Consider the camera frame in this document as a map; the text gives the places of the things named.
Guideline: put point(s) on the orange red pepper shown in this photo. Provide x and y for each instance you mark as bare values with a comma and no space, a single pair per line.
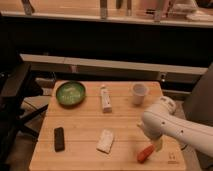
145,153

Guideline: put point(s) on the green ceramic bowl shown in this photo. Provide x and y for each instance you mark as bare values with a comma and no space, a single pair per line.
70,93

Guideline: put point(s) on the white tube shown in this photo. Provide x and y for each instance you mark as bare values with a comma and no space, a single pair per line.
105,100

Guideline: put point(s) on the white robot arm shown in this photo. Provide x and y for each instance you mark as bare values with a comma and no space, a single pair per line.
158,119

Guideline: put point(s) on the grey robot base column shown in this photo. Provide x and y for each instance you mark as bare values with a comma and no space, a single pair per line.
198,110

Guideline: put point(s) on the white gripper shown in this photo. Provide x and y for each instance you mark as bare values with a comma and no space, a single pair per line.
153,133

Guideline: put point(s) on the white sponge block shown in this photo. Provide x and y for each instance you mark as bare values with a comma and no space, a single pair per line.
105,141

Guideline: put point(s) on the white paper cup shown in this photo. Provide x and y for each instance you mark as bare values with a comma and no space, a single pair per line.
139,92

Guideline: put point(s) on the black rectangular remote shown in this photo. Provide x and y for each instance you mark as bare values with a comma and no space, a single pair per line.
59,143

